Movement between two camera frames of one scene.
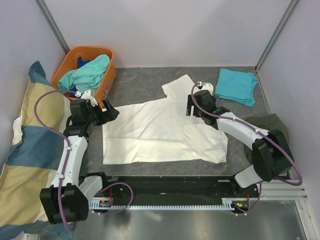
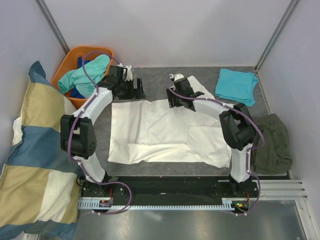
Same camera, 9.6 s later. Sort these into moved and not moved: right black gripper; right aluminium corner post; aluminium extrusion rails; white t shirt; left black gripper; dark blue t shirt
Moved: right black gripper; left black gripper
Not moved: right aluminium corner post; aluminium extrusion rails; dark blue t shirt; white t shirt
